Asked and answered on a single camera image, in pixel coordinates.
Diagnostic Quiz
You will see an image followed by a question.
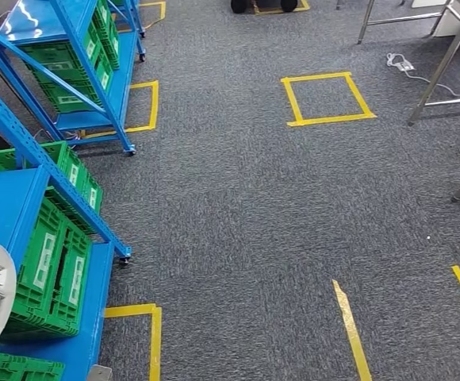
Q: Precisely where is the blue metal shelf rack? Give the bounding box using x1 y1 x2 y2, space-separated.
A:
0 0 138 157
106 0 147 63
0 71 133 381

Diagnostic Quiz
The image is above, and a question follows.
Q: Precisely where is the yellow floor tape marking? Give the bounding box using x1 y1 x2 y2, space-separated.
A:
332 265 460 381
81 80 159 140

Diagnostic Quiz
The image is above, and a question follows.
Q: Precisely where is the green plastic crate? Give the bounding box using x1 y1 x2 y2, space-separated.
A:
92 0 112 40
19 21 103 85
5 197 72 337
39 49 115 114
46 173 103 235
51 223 93 337
102 18 121 71
0 352 65 381
0 140 86 222

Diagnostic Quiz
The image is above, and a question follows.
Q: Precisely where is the grey cart with black wheels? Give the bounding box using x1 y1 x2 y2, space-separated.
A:
231 0 299 15

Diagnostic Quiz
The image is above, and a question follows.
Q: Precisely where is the steel leg table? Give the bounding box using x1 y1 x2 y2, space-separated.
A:
407 0 460 127

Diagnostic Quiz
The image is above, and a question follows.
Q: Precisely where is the white cabinet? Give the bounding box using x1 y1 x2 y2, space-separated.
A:
412 0 460 39

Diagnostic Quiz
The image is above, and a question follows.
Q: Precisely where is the thin white floor cable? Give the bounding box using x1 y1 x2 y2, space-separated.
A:
386 52 460 99

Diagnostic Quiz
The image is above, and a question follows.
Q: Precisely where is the steel frame table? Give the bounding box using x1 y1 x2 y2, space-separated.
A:
357 0 452 46

